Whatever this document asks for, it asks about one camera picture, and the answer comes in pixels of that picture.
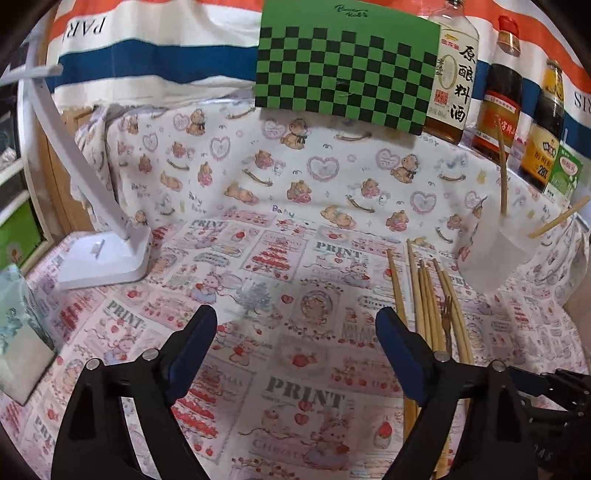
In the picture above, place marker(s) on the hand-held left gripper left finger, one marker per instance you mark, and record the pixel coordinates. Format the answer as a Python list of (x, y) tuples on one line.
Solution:
[(194, 350)]

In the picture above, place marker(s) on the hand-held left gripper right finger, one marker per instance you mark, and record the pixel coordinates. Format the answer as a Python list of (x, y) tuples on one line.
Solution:
[(401, 355)]

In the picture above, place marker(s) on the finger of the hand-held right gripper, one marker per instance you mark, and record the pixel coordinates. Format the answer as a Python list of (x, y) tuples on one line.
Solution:
[(531, 383)]

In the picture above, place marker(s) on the pile of bamboo chopsticks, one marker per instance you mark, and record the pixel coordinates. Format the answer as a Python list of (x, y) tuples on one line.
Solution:
[(427, 304)]

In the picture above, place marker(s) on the translucent plastic cup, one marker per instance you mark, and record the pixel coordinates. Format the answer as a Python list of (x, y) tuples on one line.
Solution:
[(489, 258)]

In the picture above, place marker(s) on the single bamboo chopstick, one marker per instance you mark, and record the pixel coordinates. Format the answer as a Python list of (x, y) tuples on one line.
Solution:
[(554, 221), (502, 175)]

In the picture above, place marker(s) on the pink print tablecloth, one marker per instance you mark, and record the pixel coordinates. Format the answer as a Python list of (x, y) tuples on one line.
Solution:
[(277, 323)]

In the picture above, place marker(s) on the white desk lamp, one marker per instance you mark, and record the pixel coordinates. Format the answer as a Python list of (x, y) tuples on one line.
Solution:
[(106, 258)]

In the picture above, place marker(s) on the tissue pack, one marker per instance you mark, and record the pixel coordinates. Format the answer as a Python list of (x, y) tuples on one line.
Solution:
[(23, 350)]

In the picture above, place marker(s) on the bear print cloth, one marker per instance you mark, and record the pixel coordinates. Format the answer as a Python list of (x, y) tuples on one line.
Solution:
[(277, 184)]

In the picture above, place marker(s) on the green storage drawers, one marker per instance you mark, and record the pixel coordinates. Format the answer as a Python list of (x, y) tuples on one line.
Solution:
[(18, 230)]

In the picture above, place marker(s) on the green milk carton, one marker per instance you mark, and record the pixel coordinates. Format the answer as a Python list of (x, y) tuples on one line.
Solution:
[(565, 173)]

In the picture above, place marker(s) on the wooden furniture panel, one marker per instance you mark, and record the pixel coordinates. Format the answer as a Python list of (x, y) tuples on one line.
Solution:
[(60, 184)]

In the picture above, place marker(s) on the dark oyster sauce bottle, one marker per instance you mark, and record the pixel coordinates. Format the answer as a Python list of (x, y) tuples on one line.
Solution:
[(542, 152)]

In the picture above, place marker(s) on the clear cooking wine bottle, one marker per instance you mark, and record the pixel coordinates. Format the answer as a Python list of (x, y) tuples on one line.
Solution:
[(455, 92)]

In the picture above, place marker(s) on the red cap sesame oil bottle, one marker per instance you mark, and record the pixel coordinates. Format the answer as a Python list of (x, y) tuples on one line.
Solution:
[(501, 92)]

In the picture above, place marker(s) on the green checkered box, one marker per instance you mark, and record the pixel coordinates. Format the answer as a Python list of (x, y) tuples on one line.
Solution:
[(346, 69)]

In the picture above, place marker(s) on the striped cloth backdrop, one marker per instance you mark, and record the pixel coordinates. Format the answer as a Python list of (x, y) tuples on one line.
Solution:
[(138, 60)]

